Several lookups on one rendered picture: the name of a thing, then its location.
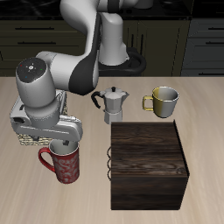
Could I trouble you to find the black kitchen countertop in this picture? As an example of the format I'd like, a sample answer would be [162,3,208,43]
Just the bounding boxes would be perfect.
[0,0,224,21]

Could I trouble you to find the red patterned mug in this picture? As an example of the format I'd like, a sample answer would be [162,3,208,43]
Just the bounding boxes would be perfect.
[38,138,81,185]

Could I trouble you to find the dark kitchen cupboards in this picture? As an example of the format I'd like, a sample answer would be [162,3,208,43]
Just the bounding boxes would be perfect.
[0,12,191,78]

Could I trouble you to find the dark wooden cabinet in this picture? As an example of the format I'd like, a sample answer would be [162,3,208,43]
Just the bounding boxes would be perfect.
[106,118,191,211]

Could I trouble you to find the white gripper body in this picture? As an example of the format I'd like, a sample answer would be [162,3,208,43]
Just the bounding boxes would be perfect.
[16,114,84,144]

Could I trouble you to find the grey drawer unit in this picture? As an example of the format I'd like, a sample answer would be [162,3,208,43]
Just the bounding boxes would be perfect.
[179,17,224,78]

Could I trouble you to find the pale woven basket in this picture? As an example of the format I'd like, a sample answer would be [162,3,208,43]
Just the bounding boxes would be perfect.
[11,89,69,147]

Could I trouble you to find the silver moka pot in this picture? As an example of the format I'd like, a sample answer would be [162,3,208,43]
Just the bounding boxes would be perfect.
[90,86,130,125]

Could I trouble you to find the yellow and white mug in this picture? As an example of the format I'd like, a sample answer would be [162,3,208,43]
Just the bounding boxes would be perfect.
[142,86,180,119]

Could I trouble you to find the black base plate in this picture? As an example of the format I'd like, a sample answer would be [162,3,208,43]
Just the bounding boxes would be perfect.
[97,47,147,78]

